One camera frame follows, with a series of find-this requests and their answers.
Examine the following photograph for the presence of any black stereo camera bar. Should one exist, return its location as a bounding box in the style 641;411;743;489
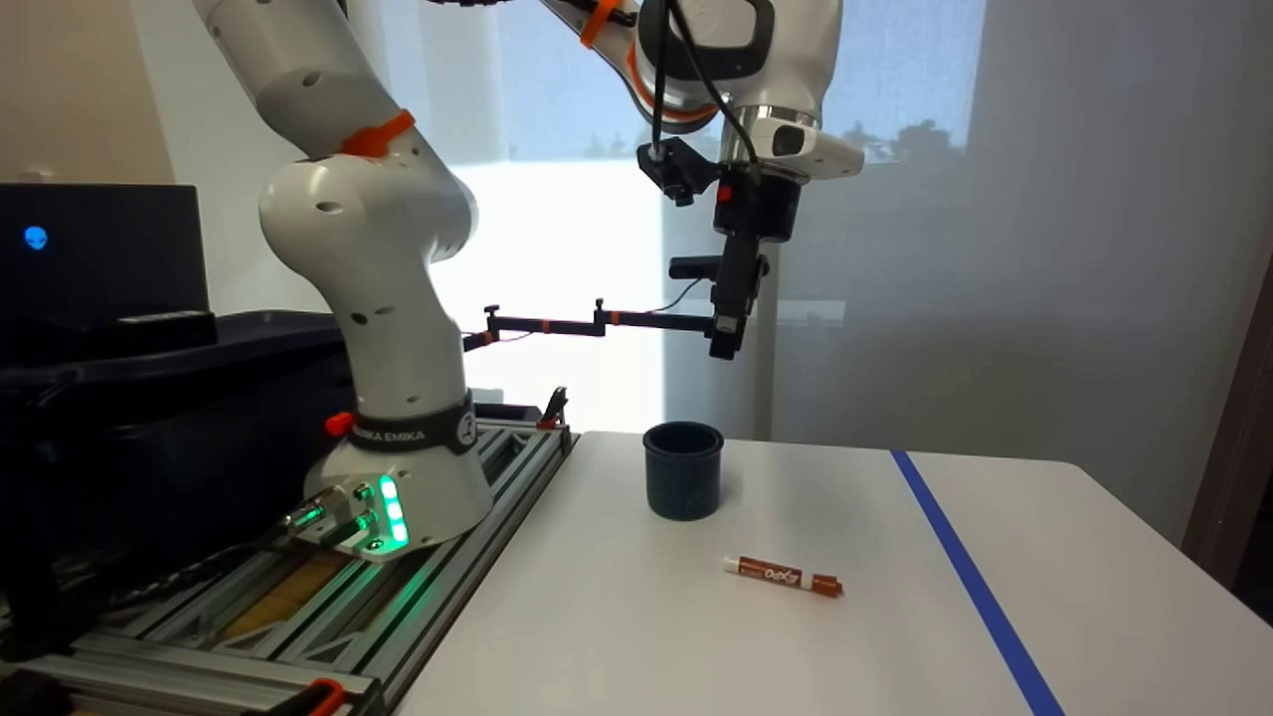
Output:
662;256;771;288

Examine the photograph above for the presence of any aluminium rail base frame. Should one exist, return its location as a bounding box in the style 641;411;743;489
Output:
0;387;582;716

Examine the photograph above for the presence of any dark green speckled mug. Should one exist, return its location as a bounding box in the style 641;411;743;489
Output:
641;419;727;524

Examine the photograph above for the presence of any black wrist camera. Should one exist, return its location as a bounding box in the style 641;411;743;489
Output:
631;134;721;209

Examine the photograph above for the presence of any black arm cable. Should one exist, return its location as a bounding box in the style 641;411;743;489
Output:
644;0;768;171

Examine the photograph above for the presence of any white window post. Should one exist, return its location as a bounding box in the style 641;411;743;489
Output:
747;233;795;440

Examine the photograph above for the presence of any red and white marker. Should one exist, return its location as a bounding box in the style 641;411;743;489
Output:
722;551;847;599

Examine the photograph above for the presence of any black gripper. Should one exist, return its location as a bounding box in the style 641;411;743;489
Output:
707;168;807;363

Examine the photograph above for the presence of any black cabinet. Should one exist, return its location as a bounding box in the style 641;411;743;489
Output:
0;310;359;669

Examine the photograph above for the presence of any blue tape line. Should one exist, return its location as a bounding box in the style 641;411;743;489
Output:
888;444;1066;716

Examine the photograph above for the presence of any black red articulated camera mount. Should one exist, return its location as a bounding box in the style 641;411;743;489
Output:
457;293;727;359

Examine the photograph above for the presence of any black red clamp lever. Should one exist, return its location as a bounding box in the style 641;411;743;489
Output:
531;387;572;432

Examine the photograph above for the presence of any black monitor with blue light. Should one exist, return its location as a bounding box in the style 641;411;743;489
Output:
0;178;216;353

